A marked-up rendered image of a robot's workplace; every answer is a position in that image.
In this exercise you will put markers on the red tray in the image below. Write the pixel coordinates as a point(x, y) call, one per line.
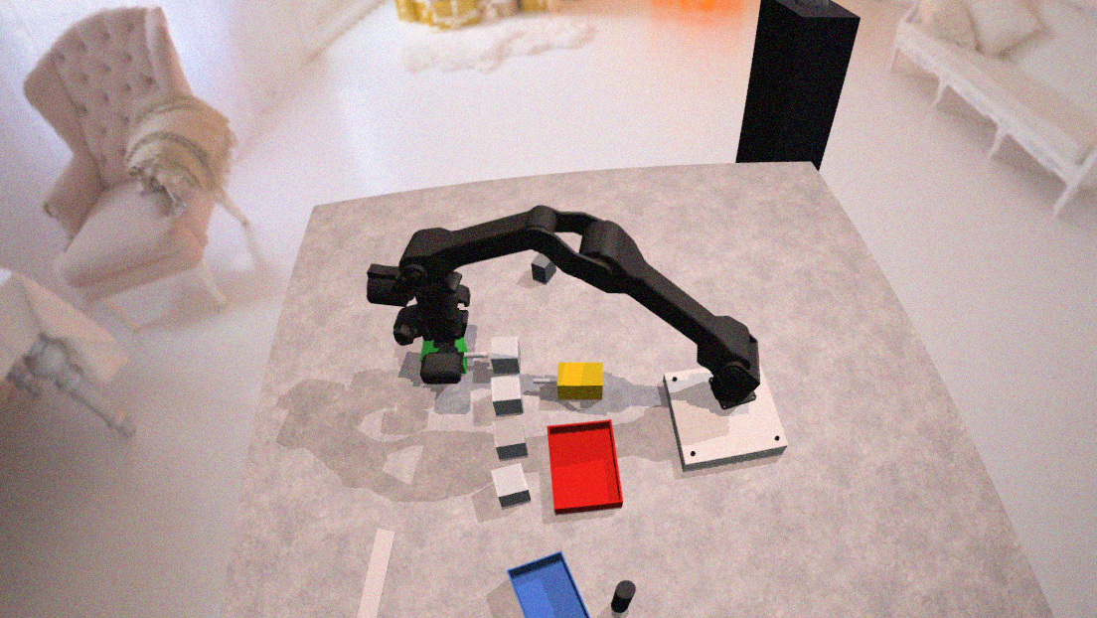
point(584, 467)

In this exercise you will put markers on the yellow block with grey metal pin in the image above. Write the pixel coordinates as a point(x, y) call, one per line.
point(577, 381)

